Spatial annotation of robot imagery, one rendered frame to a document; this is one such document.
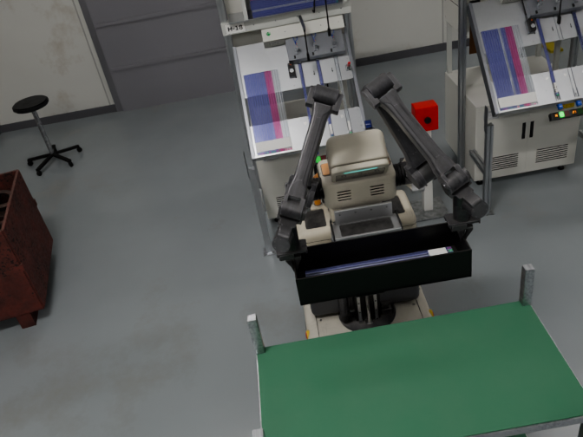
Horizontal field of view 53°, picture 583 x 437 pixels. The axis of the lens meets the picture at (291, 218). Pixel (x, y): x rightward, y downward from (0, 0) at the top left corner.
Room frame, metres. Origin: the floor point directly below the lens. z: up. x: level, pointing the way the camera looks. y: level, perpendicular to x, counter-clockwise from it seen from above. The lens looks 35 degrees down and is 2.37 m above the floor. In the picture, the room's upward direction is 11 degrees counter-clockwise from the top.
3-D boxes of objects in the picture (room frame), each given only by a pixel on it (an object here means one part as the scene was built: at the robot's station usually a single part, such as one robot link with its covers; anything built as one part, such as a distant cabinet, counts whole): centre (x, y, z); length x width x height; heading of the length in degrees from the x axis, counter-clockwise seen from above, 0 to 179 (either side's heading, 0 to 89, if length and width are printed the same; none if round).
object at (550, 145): (3.69, -1.65, 0.31); 0.70 x 0.65 x 0.62; 89
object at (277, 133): (3.53, -0.21, 0.66); 1.01 x 0.73 x 1.31; 179
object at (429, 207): (3.24, -0.92, 0.39); 0.24 x 0.24 x 0.78; 89
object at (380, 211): (1.82, -0.27, 0.99); 0.28 x 0.16 x 0.22; 88
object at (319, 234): (2.20, -0.28, 0.59); 0.55 x 0.34 x 0.83; 88
